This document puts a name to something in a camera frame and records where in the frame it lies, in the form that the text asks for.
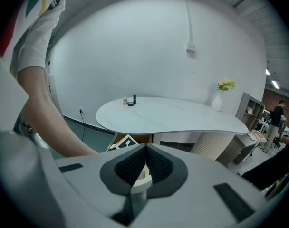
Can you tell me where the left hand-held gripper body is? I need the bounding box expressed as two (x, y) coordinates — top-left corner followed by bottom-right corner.
(107, 134), (139, 152)

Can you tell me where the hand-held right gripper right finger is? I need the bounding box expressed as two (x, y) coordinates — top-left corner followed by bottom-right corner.
(131, 143), (267, 227)

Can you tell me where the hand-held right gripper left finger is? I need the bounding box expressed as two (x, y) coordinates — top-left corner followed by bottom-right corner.
(54, 143), (147, 226)

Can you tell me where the white curved table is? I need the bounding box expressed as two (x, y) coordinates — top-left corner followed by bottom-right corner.
(95, 96), (250, 162)

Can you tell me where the grey low cabinet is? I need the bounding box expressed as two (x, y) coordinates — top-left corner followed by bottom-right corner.
(215, 133), (260, 169)

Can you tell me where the black fabric item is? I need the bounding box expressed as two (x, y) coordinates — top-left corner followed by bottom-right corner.
(241, 146), (289, 192)

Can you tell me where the pink tray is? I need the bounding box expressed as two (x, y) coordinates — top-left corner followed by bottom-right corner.
(247, 129), (267, 143)

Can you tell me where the white vase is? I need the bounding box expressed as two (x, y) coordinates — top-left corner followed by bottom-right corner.
(211, 90), (223, 112)

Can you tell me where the grey open shelf unit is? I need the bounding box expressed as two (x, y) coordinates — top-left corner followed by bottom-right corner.
(235, 92), (266, 132)

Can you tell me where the grey door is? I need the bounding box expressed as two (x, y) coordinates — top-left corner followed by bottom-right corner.
(45, 52), (58, 105)

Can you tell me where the yellow flower bouquet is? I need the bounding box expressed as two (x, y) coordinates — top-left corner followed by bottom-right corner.
(217, 77), (236, 92)

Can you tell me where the white printed t-shirt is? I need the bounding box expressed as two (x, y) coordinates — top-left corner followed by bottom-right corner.
(0, 0), (67, 132)

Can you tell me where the black power cable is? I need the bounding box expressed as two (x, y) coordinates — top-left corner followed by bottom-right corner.
(80, 110), (86, 143)

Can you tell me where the white wall junction box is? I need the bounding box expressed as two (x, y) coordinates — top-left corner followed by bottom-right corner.
(185, 42), (197, 54)

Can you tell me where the white wall cable conduit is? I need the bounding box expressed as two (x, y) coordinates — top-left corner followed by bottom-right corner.
(185, 0), (194, 44)

